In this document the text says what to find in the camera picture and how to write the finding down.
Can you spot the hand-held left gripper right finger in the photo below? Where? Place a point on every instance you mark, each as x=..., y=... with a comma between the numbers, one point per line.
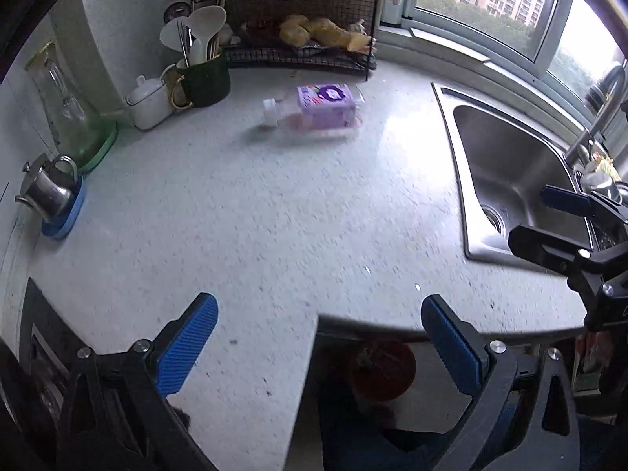
x=451, y=343

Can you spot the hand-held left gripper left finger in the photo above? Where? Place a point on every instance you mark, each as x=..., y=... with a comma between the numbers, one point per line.
x=189, y=348

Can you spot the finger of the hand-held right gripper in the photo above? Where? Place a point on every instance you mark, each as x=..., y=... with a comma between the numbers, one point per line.
x=544, y=250
x=564, y=198

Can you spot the red plastic bucket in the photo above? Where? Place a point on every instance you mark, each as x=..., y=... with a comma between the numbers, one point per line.
x=387, y=373

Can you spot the purple label plastic bottle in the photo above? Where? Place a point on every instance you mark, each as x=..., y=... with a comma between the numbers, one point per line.
x=324, y=105

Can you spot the metal cup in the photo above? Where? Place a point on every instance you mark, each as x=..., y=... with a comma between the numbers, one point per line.
x=601, y=186

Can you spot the stainless steel sink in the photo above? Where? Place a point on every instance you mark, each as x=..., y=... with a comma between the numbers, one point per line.
x=510, y=167

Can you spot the chrome faucet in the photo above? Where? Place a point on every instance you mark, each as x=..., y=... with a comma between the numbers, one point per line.
x=596, y=117

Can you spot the person's blue trousers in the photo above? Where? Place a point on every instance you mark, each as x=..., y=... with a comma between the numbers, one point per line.
x=363, y=444

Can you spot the blue plastic tray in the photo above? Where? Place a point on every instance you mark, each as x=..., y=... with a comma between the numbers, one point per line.
x=66, y=221

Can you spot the steel teapot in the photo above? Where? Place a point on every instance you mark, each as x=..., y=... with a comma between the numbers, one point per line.
x=46, y=191

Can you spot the green plastic tray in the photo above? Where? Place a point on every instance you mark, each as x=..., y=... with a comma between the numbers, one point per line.
x=105, y=144

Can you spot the white lidded sugar bowl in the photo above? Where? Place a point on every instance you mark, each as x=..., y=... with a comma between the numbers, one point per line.
x=149, y=105

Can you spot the clear glass jar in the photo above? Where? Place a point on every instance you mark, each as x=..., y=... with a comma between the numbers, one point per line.
x=68, y=108

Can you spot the ginger root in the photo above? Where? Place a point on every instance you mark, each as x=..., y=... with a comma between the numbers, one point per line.
x=324, y=32

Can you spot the metal utensils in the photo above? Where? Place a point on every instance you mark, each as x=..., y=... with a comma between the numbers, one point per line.
x=184, y=39

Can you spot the white spatula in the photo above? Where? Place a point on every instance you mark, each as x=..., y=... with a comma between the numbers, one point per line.
x=208, y=27

